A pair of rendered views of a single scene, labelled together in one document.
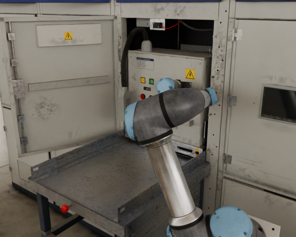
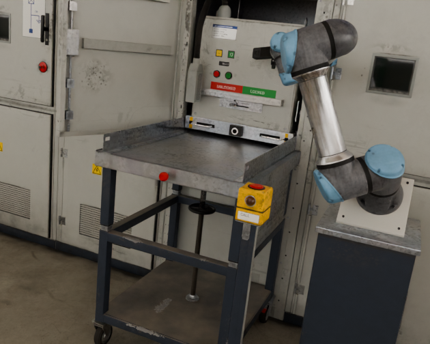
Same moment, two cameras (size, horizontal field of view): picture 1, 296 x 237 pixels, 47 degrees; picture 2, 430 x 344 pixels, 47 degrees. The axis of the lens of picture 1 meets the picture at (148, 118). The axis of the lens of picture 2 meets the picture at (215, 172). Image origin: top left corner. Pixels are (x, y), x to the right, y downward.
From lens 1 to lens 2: 82 cm
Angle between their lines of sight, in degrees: 16
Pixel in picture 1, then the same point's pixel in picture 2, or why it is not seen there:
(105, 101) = (163, 80)
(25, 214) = (6, 252)
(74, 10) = not seen: outside the picture
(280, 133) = (389, 108)
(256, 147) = (360, 125)
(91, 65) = (154, 29)
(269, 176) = not seen: hidden behind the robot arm
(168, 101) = (336, 26)
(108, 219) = (228, 180)
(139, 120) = (303, 45)
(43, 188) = (122, 160)
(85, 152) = (150, 134)
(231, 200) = not seen: hidden behind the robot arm
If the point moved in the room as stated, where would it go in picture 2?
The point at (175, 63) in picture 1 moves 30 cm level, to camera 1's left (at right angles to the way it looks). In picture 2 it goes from (266, 31) to (201, 24)
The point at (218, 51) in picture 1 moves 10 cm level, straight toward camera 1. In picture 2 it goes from (323, 18) to (330, 17)
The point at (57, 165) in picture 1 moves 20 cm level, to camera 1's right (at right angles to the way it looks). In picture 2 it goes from (125, 141) to (175, 144)
